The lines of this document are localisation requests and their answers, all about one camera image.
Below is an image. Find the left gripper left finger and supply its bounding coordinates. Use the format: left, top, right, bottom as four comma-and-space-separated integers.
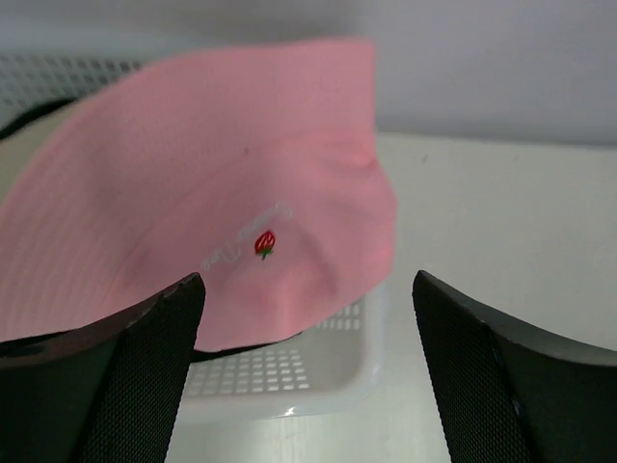
1, 273, 205, 462

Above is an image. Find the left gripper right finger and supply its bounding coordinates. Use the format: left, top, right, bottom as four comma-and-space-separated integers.
412, 271, 616, 463

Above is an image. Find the white plastic basket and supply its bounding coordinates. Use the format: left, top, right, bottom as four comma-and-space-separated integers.
1, 50, 389, 424

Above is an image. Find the black hat in basket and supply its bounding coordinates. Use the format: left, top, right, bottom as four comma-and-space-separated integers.
0, 97, 81, 141

